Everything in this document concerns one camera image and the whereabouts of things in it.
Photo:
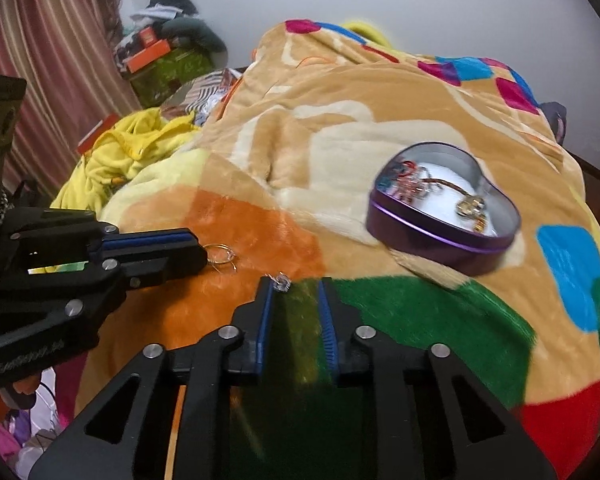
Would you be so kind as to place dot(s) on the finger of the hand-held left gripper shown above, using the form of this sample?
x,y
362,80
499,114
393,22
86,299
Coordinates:
x,y
145,239
155,265

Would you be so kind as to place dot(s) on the dark bag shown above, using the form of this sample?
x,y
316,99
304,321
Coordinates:
x,y
555,120

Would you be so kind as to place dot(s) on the small red box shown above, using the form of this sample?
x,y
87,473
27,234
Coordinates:
x,y
148,37

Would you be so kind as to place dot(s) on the green patterned box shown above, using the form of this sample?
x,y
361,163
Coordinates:
x,y
175,72

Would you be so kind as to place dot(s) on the orange box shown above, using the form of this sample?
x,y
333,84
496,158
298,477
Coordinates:
x,y
147,57

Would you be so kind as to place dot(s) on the purple heart-shaped tin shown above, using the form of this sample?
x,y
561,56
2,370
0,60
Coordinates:
x,y
430,240

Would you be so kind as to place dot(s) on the flat red box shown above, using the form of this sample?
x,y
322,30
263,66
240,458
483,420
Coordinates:
x,y
97,132

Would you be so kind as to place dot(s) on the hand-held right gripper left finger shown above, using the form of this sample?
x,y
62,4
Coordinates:
x,y
265,325

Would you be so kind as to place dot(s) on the striped blanket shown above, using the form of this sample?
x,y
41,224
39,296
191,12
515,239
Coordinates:
x,y
205,92

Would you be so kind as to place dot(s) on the pink plastic bag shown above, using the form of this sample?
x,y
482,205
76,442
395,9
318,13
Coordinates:
x,y
40,425

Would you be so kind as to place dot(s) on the colourful patchwork blanket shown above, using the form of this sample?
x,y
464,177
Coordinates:
x,y
330,125

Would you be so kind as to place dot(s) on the silver hoop earring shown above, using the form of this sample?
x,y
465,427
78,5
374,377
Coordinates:
x,y
215,249

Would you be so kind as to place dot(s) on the striped curtain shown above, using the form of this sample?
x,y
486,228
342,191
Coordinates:
x,y
55,60

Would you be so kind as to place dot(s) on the pile of clothes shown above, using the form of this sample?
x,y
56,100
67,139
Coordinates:
x,y
180,15

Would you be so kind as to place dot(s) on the yellow cloth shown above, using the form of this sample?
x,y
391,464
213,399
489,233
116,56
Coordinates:
x,y
125,155

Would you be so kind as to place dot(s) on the colourful beaded jewelry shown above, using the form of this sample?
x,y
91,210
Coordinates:
x,y
405,177

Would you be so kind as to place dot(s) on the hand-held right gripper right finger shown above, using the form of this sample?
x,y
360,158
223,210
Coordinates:
x,y
328,332

